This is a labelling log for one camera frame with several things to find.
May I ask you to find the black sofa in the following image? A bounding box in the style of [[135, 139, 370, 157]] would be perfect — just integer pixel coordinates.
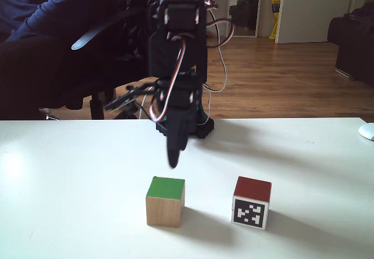
[[327, 1, 374, 88]]

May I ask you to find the thin white cable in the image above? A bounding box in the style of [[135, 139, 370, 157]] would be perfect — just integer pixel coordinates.
[[201, 46, 229, 125]]

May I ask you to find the white door panel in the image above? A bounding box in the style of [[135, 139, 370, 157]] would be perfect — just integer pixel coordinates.
[[275, 0, 356, 44]]

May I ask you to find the white rounded object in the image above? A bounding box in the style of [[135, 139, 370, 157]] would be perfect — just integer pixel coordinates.
[[358, 122, 374, 141]]

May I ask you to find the person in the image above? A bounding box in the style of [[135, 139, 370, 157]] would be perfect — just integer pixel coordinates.
[[0, 0, 148, 120]]

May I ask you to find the black office chair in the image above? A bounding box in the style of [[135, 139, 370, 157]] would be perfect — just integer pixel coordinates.
[[39, 6, 153, 121]]

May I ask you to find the red white black servo cable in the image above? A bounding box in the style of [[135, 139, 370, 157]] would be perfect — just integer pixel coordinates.
[[149, 33, 188, 123], [203, 0, 236, 49]]

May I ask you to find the yellow bag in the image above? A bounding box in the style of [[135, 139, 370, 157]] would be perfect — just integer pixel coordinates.
[[268, 0, 283, 40]]

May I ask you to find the red wooden cube with marker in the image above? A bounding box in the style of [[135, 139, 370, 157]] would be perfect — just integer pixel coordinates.
[[230, 176, 272, 231]]

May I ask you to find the wooden cube with green face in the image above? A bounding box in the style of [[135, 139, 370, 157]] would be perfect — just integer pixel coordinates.
[[145, 176, 186, 229]]

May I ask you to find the white framed standing mirror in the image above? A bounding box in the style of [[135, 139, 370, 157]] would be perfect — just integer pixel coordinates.
[[227, 0, 263, 39]]

